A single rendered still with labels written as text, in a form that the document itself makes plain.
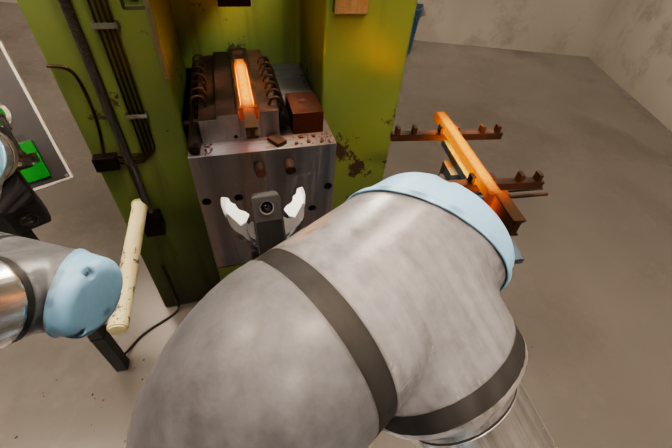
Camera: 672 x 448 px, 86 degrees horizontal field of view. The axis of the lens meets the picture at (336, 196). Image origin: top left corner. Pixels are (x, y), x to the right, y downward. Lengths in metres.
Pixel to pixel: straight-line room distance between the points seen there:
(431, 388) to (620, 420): 1.70
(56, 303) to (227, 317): 0.23
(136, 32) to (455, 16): 4.11
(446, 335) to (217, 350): 0.12
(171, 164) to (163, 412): 1.06
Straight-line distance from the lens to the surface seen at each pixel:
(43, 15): 1.08
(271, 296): 0.17
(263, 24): 1.38
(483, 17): 4.88
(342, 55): 1.09
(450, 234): 0.22
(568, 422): 1.79
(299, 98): 1.04
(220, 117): 0.96
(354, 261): 0.18
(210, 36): 1.38
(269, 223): 0.56
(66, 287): 0.38
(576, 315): 2.08
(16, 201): 0.66
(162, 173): 1.24
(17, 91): 0.92
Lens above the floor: 1.46
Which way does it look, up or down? 42 degrees down
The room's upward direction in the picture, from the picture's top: 5 degrees clockwise
